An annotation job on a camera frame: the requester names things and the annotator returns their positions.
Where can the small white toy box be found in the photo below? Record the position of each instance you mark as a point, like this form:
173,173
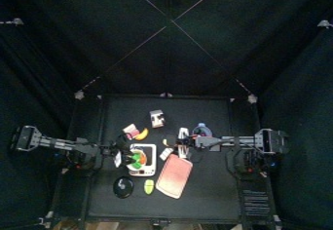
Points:
167,153

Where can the orange yellow toy corn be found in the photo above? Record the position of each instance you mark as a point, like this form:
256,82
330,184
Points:
142,158

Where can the small green husk piece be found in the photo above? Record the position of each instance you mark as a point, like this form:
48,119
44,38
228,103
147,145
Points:
136,160

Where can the blue grey toy bowl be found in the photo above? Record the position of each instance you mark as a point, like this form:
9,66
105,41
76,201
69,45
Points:
203,131

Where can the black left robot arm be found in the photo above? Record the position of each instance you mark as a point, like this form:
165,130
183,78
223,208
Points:
57,142

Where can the yellow-green fruit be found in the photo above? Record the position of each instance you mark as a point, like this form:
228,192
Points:
149,186

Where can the table edge camera mount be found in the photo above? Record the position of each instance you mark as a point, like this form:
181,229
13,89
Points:
160,222

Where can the pink plastic tray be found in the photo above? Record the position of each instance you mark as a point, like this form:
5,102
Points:
173,175

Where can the metal frame clamp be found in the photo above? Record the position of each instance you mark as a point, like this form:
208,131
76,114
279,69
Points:
252,98
324,23
165,95
80,94
18,21

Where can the yellow toy banana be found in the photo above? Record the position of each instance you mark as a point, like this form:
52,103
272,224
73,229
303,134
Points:
142,134

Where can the round black lid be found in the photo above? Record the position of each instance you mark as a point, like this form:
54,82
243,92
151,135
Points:
124,186

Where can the white toy knife block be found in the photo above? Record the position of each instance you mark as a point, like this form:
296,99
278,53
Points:
157,118

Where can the small yellow toy piece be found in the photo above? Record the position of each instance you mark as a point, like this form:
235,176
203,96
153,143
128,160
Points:
165,142

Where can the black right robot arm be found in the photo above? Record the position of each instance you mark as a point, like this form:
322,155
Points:
243,140

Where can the white toy pot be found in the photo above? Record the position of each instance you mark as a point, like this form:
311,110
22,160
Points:
136,151

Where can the pink toy food piece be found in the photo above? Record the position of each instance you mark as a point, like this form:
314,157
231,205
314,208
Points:
132,130

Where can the segmented toy rack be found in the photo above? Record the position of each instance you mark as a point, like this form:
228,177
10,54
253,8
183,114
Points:
184,133

